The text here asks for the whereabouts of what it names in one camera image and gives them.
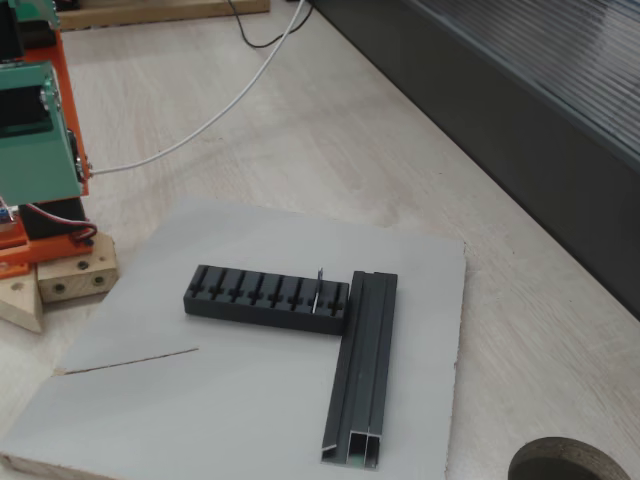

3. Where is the black slotted holder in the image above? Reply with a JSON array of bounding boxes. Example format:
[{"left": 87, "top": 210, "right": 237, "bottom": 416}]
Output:
[{"left": 182, "top": 264, "right": 351, "bottom": 337}]

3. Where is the thin black cable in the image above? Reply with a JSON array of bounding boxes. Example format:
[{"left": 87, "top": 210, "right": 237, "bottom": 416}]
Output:
[{"left": 227, "top": 0, "right": 314, "bottom": 50}]

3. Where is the grey chipboard panel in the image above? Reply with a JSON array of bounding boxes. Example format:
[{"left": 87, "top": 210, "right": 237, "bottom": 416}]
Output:
[{"left": 0, "top": 196, "right": 469, "bottom": 480}]

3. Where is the wooden wedge block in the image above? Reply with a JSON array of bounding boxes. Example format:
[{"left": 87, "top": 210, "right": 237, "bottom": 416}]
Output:
[{"left": 0, "top": 263, "right": 46, "bottom": 335}]

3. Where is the wooden base block with screws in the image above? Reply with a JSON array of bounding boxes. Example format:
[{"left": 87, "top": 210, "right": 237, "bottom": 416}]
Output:
[{"left": 37, "top": 233, "right": 120, "bottom": 304}]

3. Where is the short black aluminium profile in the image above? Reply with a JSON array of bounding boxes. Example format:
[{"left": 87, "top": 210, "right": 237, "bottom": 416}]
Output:
[{"left": 319, "top": 269, "right": 400, "bottom": 471}]

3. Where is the thin metal pin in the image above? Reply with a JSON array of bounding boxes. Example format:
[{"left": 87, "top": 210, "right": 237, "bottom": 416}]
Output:
[{"left": 310, "top": 267, "right": 326, "bottom": 315}]

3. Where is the white USB cable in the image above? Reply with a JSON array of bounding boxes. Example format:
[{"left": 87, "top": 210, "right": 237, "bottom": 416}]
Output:
[{"left": 88, "top": 0, "right": 316, "bottom": 176}]

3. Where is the red white base servo cable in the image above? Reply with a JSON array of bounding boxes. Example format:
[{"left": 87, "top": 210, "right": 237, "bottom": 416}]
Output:
[{"left": 27, "top": 202, "right": 99, "bottom": 247}]

